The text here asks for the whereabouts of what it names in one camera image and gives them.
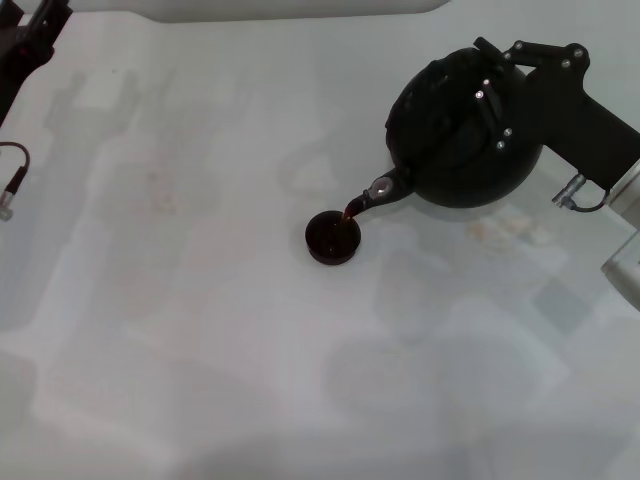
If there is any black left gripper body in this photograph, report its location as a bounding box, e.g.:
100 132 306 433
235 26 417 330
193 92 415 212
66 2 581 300
0 22 55 127

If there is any small dark teacup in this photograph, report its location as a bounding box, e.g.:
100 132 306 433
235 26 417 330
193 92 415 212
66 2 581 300
304 209 363 268

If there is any dark left arm cable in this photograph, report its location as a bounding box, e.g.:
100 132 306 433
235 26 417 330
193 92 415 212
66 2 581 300
0 141 32 224

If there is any black round teapot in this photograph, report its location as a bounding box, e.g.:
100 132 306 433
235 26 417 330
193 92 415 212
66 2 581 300
343 46 544 221

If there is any dark arm cable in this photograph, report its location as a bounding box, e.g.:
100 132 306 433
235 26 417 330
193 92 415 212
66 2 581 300
551 173 612 212
0 141 32 224

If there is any dark right arm cable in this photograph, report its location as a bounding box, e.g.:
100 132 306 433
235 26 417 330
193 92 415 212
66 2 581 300
551 173 612 212

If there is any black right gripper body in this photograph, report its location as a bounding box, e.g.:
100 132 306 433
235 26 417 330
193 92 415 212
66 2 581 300
522 60 640 194

